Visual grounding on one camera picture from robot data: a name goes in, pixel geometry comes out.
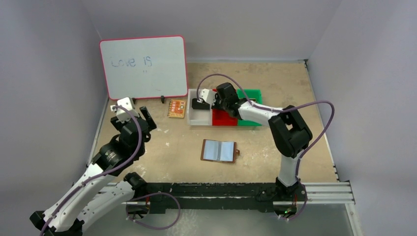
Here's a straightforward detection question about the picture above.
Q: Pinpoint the white plastic bin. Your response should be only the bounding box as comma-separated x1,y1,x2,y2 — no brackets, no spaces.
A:
185,88,212,126

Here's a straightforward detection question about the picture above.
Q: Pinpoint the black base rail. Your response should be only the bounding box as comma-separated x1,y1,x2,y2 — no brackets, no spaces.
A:
126,182,307,216

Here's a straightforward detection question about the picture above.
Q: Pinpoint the orange patterned card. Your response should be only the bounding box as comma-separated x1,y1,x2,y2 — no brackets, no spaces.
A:
167,99,186,118

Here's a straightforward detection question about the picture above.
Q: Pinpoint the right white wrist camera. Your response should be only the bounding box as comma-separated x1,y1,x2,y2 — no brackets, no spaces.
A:
197,88,217,106

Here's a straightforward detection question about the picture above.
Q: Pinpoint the pink framed whiteboard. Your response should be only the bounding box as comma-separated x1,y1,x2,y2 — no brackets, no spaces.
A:
99,35,188,100

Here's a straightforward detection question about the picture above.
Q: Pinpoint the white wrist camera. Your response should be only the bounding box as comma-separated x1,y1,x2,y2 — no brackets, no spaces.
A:
110,97,139,123
197,88,217,106

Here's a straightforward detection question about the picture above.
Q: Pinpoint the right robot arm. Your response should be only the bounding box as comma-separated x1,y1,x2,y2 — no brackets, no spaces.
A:
191,83,313,200

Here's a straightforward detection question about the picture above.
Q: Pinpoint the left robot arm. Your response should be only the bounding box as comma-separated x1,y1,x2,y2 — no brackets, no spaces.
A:
30,104,157,236

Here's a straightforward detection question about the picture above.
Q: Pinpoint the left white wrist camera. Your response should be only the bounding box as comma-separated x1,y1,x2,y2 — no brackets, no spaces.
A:
110,97,139,123

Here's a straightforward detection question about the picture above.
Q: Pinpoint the green plastic bin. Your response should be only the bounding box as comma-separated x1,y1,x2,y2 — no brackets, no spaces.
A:
237,89,263,126

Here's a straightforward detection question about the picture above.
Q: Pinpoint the aluminium frame rail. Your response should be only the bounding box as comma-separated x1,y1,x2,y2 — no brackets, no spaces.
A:
99,182,354,222

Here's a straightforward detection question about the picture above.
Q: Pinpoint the brown leather card holder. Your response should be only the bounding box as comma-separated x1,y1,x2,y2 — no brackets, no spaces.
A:
200,139,240,163

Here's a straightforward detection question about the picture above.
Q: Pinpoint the red plastic bin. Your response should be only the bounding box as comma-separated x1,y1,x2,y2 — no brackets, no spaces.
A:
211,106,238,126

